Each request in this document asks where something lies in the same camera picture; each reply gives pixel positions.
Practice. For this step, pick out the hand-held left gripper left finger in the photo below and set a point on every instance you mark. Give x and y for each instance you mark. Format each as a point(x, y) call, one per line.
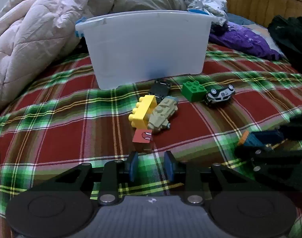
point(133, 166)

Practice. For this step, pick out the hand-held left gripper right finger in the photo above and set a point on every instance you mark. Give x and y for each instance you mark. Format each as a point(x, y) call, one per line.
point(169, 166)

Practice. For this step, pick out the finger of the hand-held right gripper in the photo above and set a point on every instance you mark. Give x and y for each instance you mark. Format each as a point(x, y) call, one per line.
point(296, 130)
point(277, 162)

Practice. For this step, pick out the red patterned wooden cube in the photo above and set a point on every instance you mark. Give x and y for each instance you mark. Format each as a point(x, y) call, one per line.
point(142, 141)

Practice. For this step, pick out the teal and orange toy cylinder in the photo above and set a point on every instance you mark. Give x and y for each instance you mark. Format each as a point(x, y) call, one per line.
point(257, 138)

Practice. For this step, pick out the white plastic container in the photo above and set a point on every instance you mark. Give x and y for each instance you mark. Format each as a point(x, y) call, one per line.
point(146, 47)

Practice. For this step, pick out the olive toy tank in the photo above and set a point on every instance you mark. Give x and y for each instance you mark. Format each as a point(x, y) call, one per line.
point(162, 114)

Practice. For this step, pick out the yellow toy building block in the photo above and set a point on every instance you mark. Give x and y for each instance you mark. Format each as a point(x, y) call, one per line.
point(143, 110)

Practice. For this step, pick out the overturned black toy car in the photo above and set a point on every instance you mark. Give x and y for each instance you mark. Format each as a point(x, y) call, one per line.
point(160, 89)

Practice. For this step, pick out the green toy building block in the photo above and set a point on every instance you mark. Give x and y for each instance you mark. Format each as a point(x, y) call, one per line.
point(193, 91)

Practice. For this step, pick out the plaid blanket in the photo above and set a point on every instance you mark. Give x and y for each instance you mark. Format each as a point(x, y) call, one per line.
point(66, 119)

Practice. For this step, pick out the white police toy car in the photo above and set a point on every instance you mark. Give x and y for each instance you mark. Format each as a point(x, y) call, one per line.
point(220, 95)

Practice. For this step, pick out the dark green cloth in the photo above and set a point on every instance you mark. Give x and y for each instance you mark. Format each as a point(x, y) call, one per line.
point(292, 39)

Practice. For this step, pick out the purple cloth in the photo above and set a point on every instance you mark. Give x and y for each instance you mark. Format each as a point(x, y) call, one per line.
point(245, 39)

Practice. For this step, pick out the striped patterned pillow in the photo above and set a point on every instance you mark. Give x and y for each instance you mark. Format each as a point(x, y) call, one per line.
point(261, 31)

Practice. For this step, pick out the blue pillow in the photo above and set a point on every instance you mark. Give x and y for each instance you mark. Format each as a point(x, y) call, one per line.
point(239, 19)

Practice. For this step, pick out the wooden headboard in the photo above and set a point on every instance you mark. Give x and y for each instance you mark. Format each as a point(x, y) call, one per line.
point(262, 0)

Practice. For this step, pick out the grey floral cloth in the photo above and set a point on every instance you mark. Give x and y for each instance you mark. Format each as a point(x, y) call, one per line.
point(205, 1)

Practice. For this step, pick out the pale pink quilt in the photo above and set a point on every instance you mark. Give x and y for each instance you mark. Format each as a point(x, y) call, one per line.
point(29, 37)

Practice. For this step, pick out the grey duvet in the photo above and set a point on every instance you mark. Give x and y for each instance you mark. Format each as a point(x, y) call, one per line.
point(141, 0)

